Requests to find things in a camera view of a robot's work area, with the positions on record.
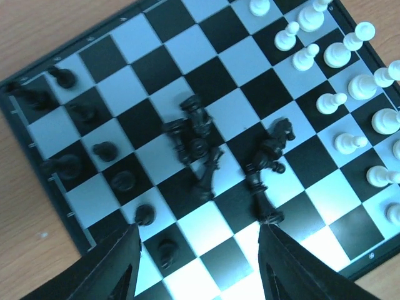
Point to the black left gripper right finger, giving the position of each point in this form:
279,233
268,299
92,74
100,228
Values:
289,271

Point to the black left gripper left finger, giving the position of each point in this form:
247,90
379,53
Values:
108,271

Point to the black and white chessboard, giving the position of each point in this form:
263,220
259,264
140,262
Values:
185,113

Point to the black rook chess piece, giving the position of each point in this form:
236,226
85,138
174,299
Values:
36,100

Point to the black pawn chess piece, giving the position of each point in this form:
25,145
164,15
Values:
64,77

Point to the black king chess piece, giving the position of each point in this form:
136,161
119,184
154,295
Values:
264,211

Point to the black knight chess piece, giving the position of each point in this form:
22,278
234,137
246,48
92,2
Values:
271,149

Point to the black pile of chess pieces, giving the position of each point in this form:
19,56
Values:
189,137

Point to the white king chess piece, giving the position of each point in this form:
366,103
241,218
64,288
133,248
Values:
364,86

